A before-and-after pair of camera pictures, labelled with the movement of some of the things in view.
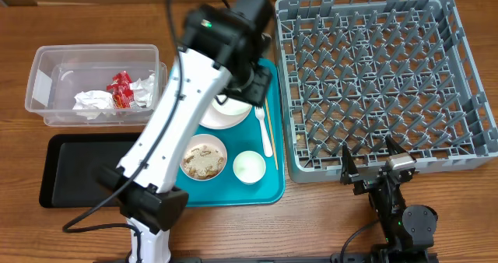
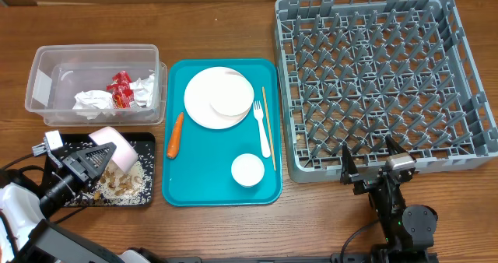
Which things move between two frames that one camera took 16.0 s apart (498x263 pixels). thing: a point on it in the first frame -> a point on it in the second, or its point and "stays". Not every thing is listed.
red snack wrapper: [123, 94] stays
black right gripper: [351, 170] stays
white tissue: [91, 103] stays
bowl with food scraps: [203, 157] -> [124, 156]
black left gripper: [257, 94] -> [85, 156]
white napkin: [143, 90] stays
